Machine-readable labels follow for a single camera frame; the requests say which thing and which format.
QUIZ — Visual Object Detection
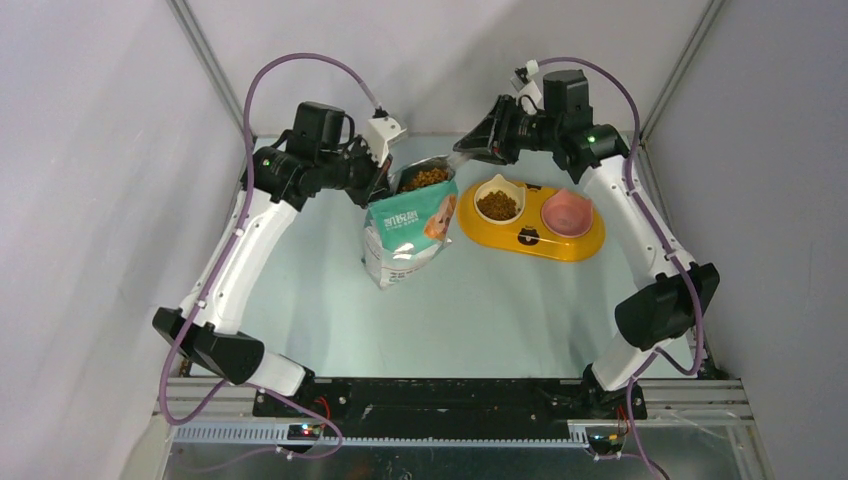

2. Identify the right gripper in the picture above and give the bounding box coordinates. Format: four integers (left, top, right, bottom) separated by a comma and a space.
456, 95, 563, 165

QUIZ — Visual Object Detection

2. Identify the green pet food bag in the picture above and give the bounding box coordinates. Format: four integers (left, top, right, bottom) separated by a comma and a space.
362, 155, 458, 290

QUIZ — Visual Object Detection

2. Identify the brown pet food kibble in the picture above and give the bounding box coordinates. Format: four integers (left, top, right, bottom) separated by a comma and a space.
397, 167, 450, 193

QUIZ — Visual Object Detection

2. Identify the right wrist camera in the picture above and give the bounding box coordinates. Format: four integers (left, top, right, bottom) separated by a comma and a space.
510, 60, 543, 114

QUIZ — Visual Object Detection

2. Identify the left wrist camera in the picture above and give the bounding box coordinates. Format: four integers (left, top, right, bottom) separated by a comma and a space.
362, 116, 407, 167

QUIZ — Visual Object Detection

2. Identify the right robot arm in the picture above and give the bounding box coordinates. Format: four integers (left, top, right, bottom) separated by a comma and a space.
453, 65, 720, 418

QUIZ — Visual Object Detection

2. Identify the pink ceramic bowl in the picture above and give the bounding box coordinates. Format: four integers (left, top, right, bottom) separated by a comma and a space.
540, 189, 594, 238

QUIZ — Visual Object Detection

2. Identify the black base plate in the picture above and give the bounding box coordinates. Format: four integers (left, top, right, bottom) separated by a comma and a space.
293, 377, 647, 441

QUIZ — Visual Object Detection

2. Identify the cream ceramic bowl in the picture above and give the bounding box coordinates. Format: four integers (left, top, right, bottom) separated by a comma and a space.
473, 174, 527, 225

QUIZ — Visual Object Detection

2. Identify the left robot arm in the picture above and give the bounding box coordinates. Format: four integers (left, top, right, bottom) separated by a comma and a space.
152, 102, 406, 417

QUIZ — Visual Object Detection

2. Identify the clear plastic scoop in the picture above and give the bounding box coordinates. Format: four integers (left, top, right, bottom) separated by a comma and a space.
445, 152, 473, 171

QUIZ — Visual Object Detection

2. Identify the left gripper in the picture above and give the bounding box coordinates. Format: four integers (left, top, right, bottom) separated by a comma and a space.
316, 134, 392, 209

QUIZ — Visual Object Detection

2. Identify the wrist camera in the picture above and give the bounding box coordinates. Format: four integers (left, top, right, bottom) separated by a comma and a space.
362, 116, 407, 167
510, 60, 543, 114

